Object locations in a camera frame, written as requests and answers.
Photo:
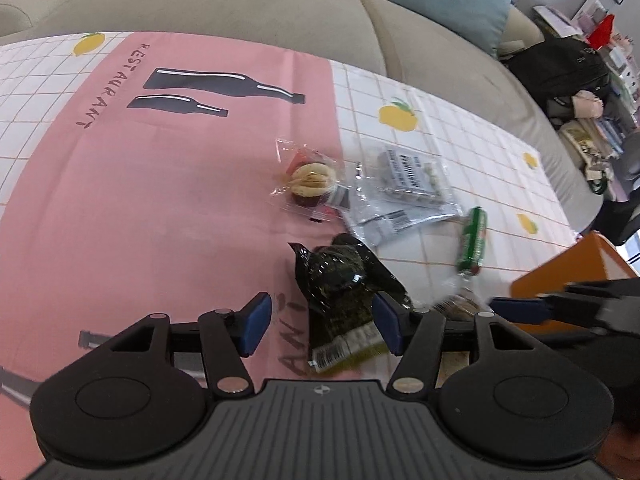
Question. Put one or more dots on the black garment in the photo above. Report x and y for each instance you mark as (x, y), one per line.
(617, 220)

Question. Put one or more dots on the clear packet with white label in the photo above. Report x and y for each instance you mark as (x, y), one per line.
(400, 195)

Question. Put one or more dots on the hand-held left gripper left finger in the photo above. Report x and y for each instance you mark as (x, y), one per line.
(255, 322)

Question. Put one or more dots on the dark green snack packet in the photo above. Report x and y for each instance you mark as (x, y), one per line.
(335, 280)

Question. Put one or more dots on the beige sofa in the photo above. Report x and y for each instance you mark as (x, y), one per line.
(250, 5)

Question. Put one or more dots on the stack of books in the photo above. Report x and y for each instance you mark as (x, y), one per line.
(615, 135)

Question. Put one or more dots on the clear wrapped pastry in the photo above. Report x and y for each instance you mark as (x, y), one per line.
(310, 180)

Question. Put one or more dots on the green sausage stick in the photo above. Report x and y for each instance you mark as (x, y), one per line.
(472, 240)

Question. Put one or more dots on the black backpack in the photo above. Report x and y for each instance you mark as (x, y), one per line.
(560, 70)

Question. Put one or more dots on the pink pouch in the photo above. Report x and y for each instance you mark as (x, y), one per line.
(587, 104)

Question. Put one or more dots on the red bag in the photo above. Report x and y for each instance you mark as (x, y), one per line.
(601, 32)

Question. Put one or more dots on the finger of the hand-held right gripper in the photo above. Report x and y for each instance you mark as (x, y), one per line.
(520, 308)

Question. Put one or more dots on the light blue pillow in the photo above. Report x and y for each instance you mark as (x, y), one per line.
(450, 0)

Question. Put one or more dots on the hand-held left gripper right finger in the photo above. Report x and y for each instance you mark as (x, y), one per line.
(387, 322)

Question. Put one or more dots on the orange cardboard box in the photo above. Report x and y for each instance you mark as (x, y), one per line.
(560, 270)

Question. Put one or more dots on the pink and white printed tablecloth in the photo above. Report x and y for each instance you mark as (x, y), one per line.
(150, 185)

